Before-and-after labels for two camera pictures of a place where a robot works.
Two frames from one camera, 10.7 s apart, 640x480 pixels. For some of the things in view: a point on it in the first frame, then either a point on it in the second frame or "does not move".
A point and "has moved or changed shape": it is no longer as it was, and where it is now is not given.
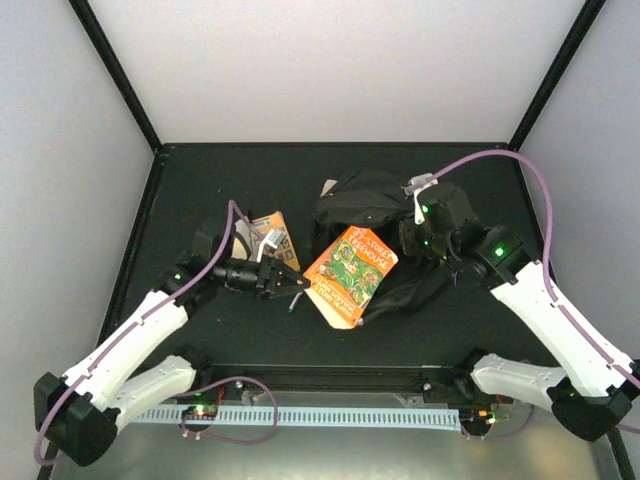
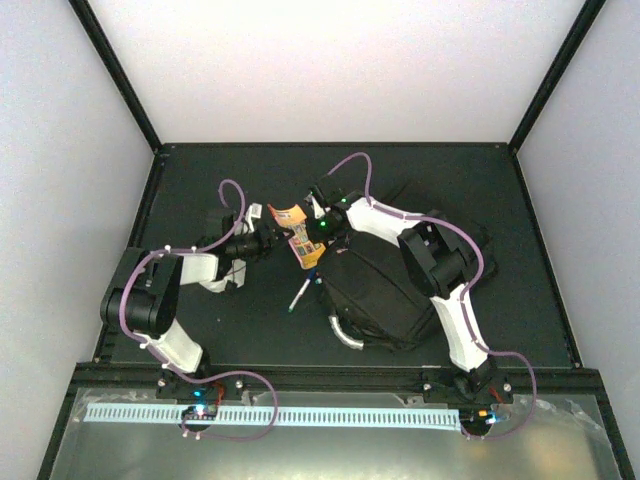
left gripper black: x=276 y=268 -> x=268 y=240
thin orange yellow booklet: x=265 y=225 has moved or changed shape
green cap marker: x=295 y=301 does not move
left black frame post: x=89 y=22 does not move
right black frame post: x=561 y=61 does not move
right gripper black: x=411 y=243 -> x=314 y=234
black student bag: x=375 y=203 has moved or changed shape
